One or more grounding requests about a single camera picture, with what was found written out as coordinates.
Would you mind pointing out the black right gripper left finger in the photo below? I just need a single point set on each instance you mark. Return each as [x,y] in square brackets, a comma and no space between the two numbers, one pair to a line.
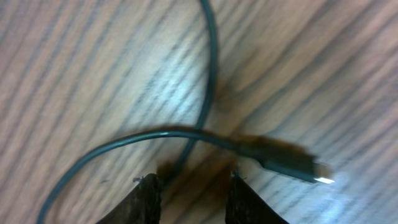
[142,205]

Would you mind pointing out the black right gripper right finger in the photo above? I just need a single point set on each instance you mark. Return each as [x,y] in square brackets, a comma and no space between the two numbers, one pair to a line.
[244,205]

